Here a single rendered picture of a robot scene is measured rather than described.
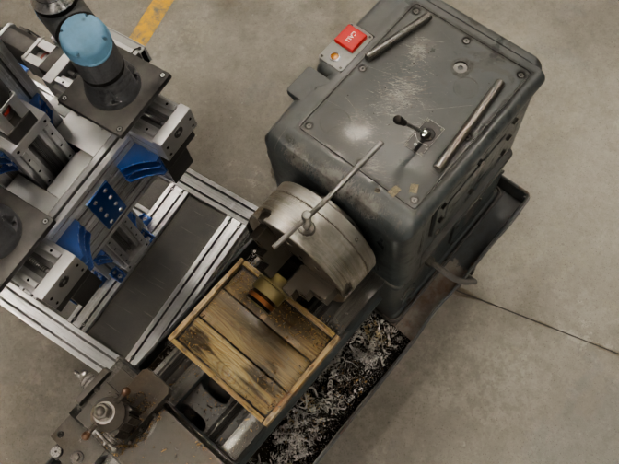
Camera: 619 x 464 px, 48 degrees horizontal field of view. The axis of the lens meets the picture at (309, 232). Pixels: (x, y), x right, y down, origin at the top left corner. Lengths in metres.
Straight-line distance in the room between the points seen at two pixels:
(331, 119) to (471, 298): 1.35
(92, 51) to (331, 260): 0.75
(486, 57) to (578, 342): 1.42
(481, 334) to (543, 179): 0.73
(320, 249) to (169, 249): 1.26
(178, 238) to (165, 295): 0.23
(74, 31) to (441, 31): 0.90
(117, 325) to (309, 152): 1.32
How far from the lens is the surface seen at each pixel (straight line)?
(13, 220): 1.88
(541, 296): 2.92
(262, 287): 1.70
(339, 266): 1.63
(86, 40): 1.81
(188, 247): 2.77
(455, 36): 1.85
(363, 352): 2.18
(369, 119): 1.71
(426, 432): 2.75
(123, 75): 1.91
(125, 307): 2.76
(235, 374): 1.90
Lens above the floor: 2.72
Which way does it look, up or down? 68 degrees down
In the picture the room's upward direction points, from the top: 12 degrees counter-clockwise
